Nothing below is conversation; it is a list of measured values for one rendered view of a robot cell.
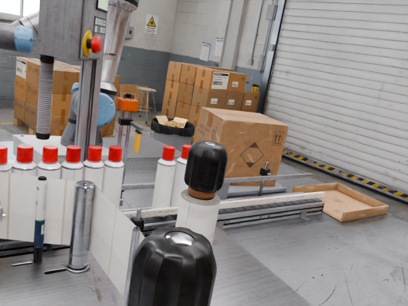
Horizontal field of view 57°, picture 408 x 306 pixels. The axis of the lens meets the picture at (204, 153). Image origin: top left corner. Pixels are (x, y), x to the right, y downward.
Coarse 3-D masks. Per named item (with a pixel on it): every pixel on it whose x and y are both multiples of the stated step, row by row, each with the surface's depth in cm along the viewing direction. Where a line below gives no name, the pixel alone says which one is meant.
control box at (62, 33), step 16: (48, 0) 79; (64, 0) 79; (80, 0) 79; (96, 0) 85; (48, 16) 80; (64, 16) 80; (80, 16) 80; (48, 32) 81; (64, 32) 81; (80, 32) 81; (48, 48) 82; (64, 48) 82; (80, 48) 82
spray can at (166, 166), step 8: (168, 152) 101; (160, 160) 103; (168, 160) 102; (160, 168) 102; (168, 168) 102; (160, 176) 103; (168, 176) 103; (160, 184) 103; (168, 184) 103; (160, 192) 104; (168, 192) 104; (152, 200) 106; (160, 200) 104; (168, 200) 105; (152, 208) 106; (160, 216) 106
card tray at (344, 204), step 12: (336, 192) 171; (348, 192) 170; (360, 192) 165; (324, 204) 153; (336, 204) 156; (348, 204) 158; (360, 204) 161; (372, 204) 160; (384, 204) 156; (336, 216) 143; (348, 216) 140; (360, 216) 145; (372, 216) 150
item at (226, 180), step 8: (256, 176) 132; (264, 176) 133; (272, 176) 135; (280, 176) 137; (288, 176) 139; (296, 176) 142; (304, 176) 144; (312, 176) 147; (128, 184) 104; (136, 184) 105; (144, 184) 106; (152, 184) 108
